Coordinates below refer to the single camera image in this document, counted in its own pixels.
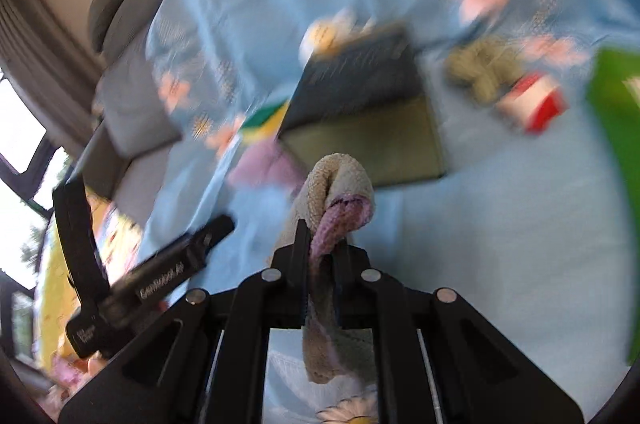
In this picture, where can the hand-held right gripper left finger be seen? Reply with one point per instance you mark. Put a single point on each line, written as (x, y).
(295, 284)

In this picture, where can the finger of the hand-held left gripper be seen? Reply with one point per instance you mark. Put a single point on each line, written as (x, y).
(80, 234)
(170, 269)

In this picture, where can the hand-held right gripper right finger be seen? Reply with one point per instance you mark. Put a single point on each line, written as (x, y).
(355, 294)

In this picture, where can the lavender knit cloth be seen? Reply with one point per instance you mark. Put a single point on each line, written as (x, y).
(345, 209)

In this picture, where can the yellow and pink cloth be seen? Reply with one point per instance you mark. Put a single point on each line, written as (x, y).
(340, 174)

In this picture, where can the yellow and green sponge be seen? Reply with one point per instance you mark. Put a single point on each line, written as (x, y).
(262, 124)

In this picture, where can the yellow printed blanket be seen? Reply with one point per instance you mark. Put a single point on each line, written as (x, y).
(117, 234)

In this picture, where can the window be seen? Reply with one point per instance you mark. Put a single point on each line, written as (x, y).
(20, 129)

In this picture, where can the pink waffle cloth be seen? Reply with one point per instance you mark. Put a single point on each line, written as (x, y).
(265, 167)

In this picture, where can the grey sofa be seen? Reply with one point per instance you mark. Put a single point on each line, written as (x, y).
(135, 104)

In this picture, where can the dark metal tin box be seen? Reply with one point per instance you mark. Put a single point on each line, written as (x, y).
(370, 139)

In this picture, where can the grey curtain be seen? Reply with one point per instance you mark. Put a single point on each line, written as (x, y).
(45, 49)

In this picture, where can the white plush toy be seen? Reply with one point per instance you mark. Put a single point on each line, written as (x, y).
(320, 35)

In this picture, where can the red and white cloth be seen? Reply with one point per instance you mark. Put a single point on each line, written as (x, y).
(530, 104)

